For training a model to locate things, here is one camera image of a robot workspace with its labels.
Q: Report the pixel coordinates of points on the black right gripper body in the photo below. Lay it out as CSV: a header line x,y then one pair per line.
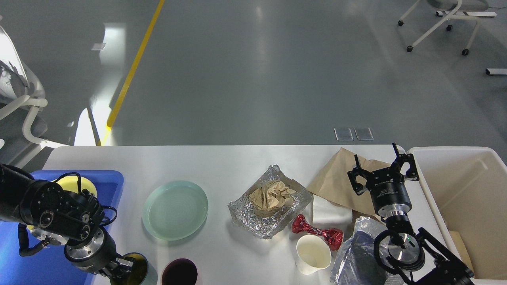
x,y
388,192

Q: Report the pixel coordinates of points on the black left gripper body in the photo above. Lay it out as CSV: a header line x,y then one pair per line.
x,y
96,256

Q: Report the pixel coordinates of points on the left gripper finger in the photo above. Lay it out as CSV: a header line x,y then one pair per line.
x,y
119,268

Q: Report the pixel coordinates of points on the pink mug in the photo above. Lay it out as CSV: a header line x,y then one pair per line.
x,y
181,271

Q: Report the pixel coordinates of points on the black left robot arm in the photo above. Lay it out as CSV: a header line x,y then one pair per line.
x,y
13,187

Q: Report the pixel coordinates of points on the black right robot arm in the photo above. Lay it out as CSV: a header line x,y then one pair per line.
x,y
417,257

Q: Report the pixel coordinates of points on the brown paper bag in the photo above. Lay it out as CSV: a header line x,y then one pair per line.
x,y
332,184

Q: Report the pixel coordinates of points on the white napkin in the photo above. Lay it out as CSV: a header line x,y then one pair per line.
x,y
328,214

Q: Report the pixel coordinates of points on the blue plastic tray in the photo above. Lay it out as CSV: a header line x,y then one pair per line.
x,y
49,266

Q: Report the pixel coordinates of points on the red foil wrapper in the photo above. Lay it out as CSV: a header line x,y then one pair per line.
x,y
333,237

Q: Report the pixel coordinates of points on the beige waste bin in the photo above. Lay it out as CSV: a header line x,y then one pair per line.
x,y
466,188

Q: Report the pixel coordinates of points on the yellow plate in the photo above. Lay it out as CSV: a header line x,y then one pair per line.
x,y
67,206

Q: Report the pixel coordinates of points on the white paper cup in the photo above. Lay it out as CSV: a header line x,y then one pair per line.
x,y
313,254

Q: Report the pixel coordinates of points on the light green plate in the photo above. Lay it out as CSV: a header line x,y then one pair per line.
x,y
175,210

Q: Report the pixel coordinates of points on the crumpled aluminium foil tray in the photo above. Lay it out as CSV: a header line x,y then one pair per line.
x,y
266,224

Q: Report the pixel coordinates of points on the white bar on floor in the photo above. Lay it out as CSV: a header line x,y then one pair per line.
x,y
496,71

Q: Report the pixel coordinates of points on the white office chair right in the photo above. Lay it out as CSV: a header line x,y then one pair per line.
x,y
467,10

